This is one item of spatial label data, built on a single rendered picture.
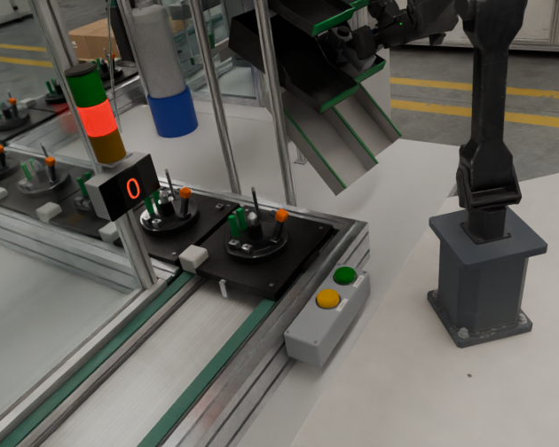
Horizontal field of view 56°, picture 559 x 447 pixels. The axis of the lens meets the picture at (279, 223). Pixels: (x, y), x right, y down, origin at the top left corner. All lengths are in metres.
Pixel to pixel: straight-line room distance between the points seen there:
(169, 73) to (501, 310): 1.35
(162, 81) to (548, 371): 1.46
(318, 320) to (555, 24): 4.17
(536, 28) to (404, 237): 3.79
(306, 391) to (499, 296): 0.38
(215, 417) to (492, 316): 0.52
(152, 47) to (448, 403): 1.43
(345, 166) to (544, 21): 3.78
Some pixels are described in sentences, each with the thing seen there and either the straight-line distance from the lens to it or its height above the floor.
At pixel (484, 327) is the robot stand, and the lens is 1.04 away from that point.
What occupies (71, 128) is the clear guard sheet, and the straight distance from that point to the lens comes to 0.93.
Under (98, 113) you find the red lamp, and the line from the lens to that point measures 0.89.
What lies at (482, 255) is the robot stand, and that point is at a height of 1.06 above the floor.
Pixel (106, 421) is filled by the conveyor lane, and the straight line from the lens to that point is 0.97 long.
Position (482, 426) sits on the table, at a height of 0.86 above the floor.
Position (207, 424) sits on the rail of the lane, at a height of 0.96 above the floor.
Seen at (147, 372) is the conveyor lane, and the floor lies 0.92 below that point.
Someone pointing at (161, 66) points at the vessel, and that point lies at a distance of 1.90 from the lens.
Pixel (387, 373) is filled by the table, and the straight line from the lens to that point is 0.99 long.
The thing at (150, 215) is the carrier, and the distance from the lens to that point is 1.28.
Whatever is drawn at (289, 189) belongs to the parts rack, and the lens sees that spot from 1.26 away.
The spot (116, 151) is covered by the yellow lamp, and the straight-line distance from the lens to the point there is 0.92.
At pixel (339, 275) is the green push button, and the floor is 0.97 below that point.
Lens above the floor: 1.63
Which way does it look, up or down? 34 degrees down
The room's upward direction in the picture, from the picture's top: 10 degrees counter-clockwise
